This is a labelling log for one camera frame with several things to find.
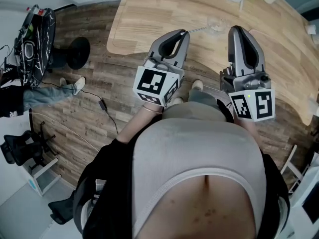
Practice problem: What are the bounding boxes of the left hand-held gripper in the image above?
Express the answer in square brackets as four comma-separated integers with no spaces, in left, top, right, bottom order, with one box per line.
[132,28,190,108]

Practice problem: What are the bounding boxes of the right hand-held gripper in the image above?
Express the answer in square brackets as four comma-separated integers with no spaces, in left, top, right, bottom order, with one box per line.
[219,25,276,122]

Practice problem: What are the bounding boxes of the clear plastic stick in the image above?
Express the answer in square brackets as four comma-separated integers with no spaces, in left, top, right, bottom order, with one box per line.
[183,25,209,35]

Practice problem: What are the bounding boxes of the clear glass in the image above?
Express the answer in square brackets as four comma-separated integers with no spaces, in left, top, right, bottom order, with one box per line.
[206,17,227,33]

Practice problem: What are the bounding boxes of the person's right forearm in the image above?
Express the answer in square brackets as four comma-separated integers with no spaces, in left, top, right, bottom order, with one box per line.
[240,119,264,149]

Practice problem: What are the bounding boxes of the person's left forearm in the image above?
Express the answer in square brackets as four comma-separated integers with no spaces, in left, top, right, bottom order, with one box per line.
[116,103,164,144]

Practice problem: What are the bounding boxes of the person's grey trousers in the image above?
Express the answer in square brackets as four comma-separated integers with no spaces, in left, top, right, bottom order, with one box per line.
[161,87,226,121]

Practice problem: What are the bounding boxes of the small white box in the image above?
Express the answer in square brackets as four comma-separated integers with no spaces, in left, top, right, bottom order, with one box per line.
[305,23,319,36]

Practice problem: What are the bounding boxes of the person's white crop top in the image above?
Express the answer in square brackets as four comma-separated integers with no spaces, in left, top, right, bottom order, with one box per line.
[132,117,266,239]

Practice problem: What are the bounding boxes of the black marbled round table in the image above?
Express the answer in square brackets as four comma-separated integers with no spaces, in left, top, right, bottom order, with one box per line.
[13,5,91,87]

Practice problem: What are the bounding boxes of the red-capped plastic bottle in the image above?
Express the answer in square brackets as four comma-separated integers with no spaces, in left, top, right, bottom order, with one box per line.
[26,5,45,16]

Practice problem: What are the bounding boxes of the black headset green accents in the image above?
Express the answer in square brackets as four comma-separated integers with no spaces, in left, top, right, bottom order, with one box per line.
[19,16,35,38]

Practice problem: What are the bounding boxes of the person's black jacket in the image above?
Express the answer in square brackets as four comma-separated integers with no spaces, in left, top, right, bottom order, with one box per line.
[73,138,291,239]

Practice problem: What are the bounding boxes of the white machine dark screen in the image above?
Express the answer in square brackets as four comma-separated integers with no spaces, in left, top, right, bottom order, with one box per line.
[290,152,319,239]

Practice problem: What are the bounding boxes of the white open cabinet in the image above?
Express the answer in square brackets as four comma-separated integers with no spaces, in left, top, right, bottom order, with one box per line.
[21,157,62,196]

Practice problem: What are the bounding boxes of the black office chair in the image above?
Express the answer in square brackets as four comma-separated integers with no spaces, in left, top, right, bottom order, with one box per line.
[0,122,59,168]

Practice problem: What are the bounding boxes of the black strap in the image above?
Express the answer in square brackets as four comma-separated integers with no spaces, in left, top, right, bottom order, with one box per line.
[216,99,235,124]

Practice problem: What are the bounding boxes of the thin pink bracelet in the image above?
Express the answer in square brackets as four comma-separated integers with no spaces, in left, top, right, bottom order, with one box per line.
[142,104,164,114]

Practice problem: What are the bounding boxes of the black power adapter cable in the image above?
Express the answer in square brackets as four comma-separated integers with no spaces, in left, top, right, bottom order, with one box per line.
[38,81,119,135]

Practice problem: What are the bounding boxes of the white metal frame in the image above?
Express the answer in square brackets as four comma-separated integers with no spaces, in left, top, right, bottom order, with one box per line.
[280,144,310,194]

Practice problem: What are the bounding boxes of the long thin white cable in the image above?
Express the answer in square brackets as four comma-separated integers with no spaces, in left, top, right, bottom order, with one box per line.
[28,112,100,153]

